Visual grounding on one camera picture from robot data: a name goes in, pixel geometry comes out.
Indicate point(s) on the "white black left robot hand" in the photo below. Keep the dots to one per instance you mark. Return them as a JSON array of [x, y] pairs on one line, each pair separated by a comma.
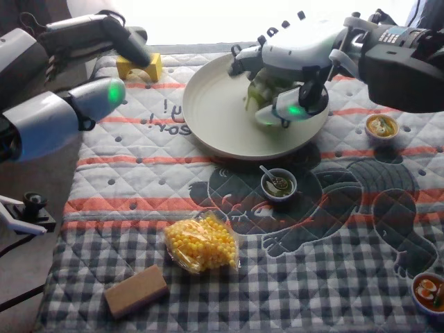
[[21, 66]]

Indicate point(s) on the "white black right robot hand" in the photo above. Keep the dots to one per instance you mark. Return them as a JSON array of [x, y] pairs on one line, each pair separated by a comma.
[[301, 45]]

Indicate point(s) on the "green object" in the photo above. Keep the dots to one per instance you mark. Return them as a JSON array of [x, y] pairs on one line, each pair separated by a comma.
[[255, 92]]

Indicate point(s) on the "bag of yellow corn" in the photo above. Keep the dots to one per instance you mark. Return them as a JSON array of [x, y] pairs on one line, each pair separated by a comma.
[[201, 243]]

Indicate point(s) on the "round cream plate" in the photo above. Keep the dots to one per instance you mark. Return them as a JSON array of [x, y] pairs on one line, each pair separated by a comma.
[[215, 114]]

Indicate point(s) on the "yellow arch toy block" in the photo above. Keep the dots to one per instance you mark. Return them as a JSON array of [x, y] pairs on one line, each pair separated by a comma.
[[122, 67]]

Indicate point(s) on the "small bowl of yellow noodles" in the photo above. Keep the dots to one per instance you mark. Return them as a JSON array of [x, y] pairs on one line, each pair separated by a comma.
[[381, 126]]

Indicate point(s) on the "small bowl of green soup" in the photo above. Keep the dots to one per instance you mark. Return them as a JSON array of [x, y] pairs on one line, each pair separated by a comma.
[[279, 187]]

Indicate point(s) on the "grey quilt with bear print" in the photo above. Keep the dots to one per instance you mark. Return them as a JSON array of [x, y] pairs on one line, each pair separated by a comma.
[[138, 173]]

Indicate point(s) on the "tan wooden block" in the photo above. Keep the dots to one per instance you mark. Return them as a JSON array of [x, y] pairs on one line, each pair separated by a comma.
[[135, 291]]

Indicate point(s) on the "small bowl of egg ramen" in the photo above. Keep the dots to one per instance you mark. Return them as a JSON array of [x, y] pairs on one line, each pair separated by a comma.
[[428, 293]]

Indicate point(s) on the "small black camera lens module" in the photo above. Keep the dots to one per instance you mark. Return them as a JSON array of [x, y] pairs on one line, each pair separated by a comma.
[[34, 202]]

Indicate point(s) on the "white bracket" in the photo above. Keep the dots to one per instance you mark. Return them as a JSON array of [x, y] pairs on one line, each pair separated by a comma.
[[21, 223]]

